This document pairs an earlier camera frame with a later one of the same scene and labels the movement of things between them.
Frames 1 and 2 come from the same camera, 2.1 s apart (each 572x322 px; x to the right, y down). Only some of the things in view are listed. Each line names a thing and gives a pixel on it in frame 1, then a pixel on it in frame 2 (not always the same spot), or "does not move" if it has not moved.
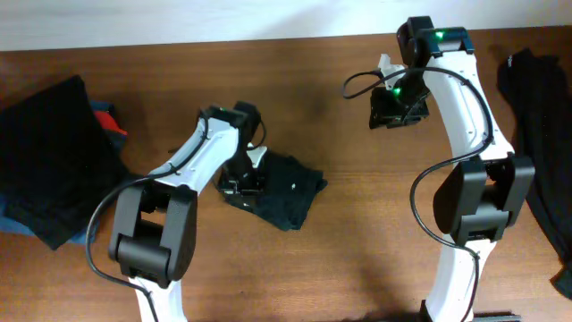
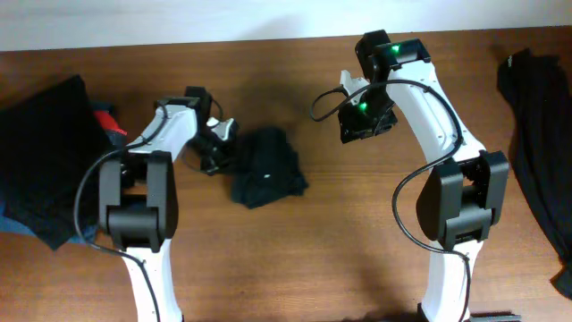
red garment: x=107 y=122 does not move
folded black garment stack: x=57 y=160 does not move
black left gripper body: x=239 y=186 to x=213 y=162
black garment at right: x=539 y=90 does not move
